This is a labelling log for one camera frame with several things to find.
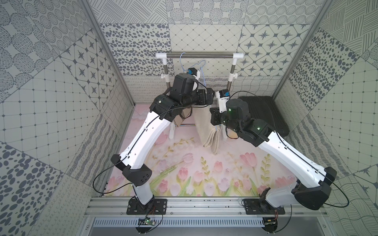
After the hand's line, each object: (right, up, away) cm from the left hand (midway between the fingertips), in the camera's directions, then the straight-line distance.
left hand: (202, 86), depth 65 cm
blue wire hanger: (+1, +17, +31) cm, 35 cm away
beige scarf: (+4, -22, +4) cm, 23 cm away
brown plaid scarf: (-10, -12, +32) cm, 35 cm away
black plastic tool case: (+51, -7, +46) cm, 69 cm away
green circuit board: (-28, -65, +6) cm, 71 cm away
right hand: (+4, -11, +4) cm, 12 cm away
